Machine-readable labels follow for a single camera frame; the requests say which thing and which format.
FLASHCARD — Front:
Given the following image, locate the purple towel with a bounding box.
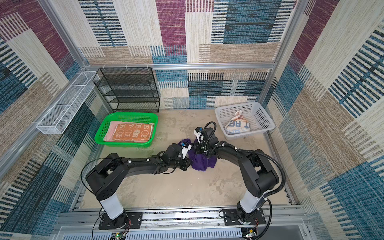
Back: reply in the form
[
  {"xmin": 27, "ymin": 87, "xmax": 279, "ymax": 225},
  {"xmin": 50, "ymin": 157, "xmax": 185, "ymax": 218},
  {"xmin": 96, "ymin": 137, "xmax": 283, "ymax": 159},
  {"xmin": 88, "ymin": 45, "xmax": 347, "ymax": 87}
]
[{"xmin": 178, "ymin": 139, "xmax": 217, "ymax": 172}]

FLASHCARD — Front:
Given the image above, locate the orange patterned towel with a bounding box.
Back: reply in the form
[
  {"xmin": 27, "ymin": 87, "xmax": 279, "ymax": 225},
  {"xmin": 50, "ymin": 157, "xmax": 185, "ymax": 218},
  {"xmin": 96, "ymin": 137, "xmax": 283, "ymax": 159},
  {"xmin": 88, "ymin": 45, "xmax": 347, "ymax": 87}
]
[{"xmin": 111, "ymin": 121, "xmax": 155, "ymax": 143}]

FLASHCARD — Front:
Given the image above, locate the pink towel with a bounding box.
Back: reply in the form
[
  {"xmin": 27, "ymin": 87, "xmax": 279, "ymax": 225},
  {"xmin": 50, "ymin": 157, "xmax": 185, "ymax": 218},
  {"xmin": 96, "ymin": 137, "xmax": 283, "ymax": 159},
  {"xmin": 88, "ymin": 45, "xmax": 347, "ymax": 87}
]
[{"xmin": 103, "ymin": 121, "xmax": 121, "ymax": 142}]

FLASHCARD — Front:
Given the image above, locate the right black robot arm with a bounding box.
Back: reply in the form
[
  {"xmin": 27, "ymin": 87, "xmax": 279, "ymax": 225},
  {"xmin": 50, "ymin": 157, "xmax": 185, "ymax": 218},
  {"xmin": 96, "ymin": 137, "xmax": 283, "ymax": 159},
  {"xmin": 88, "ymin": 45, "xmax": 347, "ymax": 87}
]
[{"xmin": 192, "ymin": 141, "xmax": 286, "ymax": 224}]

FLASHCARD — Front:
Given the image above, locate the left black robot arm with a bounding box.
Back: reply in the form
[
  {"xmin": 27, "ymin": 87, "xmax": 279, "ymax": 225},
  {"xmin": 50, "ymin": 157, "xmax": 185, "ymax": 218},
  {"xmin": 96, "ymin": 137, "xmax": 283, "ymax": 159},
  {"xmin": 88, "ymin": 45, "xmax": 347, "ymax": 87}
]
[{"xmin": 86, "ymin": 144, "xmax": 192, "ymax": 230}]

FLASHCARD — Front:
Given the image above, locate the white printed towel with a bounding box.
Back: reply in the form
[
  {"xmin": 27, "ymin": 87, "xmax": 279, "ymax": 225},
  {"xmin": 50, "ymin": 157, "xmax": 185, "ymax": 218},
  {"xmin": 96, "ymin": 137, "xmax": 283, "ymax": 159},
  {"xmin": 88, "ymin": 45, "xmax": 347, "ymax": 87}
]
[{"xmin": 225, "ymin": 110, "xmax": 251, "ymax": 135}]

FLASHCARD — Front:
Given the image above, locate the white plastic basket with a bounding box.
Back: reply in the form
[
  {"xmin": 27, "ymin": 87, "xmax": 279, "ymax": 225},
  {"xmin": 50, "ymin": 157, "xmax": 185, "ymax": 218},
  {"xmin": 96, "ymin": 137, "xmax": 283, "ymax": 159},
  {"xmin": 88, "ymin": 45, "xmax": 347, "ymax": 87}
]
[{"xmin": 215, "ymin": 102, "xmax": 276, "ymax": 140}]

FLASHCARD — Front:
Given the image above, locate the green plastic basket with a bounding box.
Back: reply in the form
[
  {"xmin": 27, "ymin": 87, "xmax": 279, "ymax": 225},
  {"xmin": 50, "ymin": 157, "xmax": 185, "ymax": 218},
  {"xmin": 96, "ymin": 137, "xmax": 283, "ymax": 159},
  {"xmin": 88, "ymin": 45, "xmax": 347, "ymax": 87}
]
[{"xmin": 95, "ymin": 113, "xmax": 159, "ymax": 148}]

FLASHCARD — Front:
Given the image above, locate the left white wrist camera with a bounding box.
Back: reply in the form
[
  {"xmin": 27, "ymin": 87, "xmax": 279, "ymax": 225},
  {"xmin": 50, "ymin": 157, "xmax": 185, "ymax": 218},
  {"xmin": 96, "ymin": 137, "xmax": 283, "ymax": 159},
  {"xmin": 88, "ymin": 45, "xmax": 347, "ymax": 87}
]
[{"xmin": 181, "ymin": 142, "xmax": 192, "ymax": 160}]

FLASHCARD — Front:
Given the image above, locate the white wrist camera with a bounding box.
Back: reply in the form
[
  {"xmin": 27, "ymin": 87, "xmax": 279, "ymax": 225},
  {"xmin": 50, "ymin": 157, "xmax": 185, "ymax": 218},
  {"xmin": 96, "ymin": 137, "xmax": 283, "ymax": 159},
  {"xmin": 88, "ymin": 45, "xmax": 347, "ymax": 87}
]
[
  {"xmin": 194, "ymin": 127, "xmax": 209, "ymax": 144},
  {"xmin": 181, "ymin": 142, "xmax": 192, "ymax": 160}
]

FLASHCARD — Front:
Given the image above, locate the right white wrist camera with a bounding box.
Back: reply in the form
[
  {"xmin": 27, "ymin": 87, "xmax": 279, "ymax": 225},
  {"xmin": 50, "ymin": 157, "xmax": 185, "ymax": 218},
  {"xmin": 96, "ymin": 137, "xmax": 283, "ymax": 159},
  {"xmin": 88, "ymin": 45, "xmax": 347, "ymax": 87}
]
[{"xmin": 194, "ymin": 127, "xmax": 209, "ymax": 144}]

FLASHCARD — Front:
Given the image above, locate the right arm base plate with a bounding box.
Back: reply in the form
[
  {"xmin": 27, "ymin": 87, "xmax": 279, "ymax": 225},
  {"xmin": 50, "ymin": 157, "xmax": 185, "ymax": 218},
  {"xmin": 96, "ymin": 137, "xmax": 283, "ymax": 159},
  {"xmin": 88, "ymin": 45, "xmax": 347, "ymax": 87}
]
[{"xmin": 221, "ymin": 209, "xmax": 267, "ymax": 226}]

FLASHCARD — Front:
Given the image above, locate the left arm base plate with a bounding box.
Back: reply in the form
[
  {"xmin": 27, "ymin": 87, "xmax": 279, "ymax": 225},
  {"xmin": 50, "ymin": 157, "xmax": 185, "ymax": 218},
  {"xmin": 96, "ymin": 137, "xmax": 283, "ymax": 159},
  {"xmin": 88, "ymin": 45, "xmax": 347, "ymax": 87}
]
[{"xmin": 98, "ymin": 212, "xmax": 143, "ymax": 231}]

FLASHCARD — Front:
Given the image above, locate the white slotted cable duct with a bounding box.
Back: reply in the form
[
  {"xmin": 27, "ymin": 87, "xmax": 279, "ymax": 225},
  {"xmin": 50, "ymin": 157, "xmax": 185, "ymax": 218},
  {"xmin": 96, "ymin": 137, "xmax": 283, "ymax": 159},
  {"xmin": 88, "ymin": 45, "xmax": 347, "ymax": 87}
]
[{"xmin": 57, "ymin": 228, "xmax": 243, "ymax": 240}]

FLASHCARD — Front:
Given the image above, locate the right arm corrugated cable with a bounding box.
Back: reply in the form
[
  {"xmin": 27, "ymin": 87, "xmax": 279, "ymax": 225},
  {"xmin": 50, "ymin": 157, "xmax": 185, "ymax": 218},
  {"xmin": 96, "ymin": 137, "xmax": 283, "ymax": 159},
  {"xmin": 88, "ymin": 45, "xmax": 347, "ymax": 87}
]
[{"xmin": 199, "ymin": 121, "xmax": 286, "ymax": 240}]

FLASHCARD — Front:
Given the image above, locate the black wire shelf rack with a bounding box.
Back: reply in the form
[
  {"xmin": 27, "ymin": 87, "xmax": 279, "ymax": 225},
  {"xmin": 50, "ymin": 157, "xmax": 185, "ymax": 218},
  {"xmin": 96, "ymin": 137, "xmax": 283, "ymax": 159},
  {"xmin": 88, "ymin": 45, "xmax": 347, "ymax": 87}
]
[{"xmin": 93, "ymin": 67, "xmax": 161, "ymax": 113}]

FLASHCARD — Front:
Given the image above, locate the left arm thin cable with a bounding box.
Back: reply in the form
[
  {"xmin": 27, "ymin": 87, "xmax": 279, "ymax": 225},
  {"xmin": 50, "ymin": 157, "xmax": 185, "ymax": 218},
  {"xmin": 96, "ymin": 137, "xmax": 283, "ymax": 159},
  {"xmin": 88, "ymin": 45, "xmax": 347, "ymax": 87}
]
[{"xmin": 80, "ymin": 157, "xmax": 121, "ymax": 240}]

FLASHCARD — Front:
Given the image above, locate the aluminium front rail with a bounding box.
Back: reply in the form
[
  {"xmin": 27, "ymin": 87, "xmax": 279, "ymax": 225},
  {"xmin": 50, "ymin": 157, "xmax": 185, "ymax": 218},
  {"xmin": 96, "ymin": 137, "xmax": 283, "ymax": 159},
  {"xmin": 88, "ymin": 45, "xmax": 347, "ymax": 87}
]
[{"xmin": 53, "ymin": 205, "xmax": 309, "ymax": 234}]

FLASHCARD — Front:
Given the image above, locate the white wire wall basket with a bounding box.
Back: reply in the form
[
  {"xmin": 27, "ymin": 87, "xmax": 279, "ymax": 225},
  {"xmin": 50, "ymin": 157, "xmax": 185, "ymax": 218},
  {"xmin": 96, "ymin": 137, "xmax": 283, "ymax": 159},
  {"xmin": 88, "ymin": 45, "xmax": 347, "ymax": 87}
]
[{"xmin": 37, "ymin": 72, "xmax": 96, "ymax": 135}]

